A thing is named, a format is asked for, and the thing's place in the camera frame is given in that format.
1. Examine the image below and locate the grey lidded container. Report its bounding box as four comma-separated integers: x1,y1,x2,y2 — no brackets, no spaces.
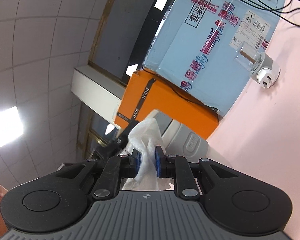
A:
147,109,211,163

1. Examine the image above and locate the light blue cardboard box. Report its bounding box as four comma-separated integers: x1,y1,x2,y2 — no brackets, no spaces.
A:
143,0,285,116

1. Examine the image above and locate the white cleaning cloth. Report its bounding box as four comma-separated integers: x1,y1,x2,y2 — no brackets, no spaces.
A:
122,118,174,191

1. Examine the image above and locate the clear plastic cup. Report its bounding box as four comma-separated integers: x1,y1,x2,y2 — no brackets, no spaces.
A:
235,42,262,73

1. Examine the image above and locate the orange MIUZI cardboard box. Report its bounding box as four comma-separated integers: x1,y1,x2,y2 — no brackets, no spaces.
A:
114,70,219,139

